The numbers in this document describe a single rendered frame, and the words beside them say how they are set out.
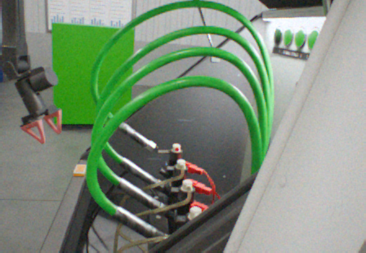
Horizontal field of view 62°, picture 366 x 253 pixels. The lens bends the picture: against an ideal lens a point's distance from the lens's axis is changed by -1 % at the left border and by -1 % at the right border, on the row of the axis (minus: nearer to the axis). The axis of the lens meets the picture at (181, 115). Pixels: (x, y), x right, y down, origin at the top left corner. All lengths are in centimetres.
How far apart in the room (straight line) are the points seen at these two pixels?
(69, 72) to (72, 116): 56
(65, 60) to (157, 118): 303
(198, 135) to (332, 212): 81
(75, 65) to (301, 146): 374
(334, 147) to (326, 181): 2
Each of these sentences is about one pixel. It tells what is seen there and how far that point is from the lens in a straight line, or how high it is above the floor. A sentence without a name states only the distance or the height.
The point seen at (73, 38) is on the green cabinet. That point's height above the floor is 114.
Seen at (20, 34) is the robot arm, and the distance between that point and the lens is 107.
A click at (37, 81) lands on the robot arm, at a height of 118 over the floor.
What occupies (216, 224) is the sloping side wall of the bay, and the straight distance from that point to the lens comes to 34.
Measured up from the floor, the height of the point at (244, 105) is 129.
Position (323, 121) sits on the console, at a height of 132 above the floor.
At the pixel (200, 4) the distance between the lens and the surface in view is 61.
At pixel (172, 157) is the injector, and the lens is 66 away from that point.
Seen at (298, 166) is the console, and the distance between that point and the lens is 25.
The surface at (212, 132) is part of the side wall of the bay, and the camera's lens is 101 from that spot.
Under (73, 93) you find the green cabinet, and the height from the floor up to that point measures 48.
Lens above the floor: 138
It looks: 16 degrees down
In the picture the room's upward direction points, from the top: 5 degrees clockwise
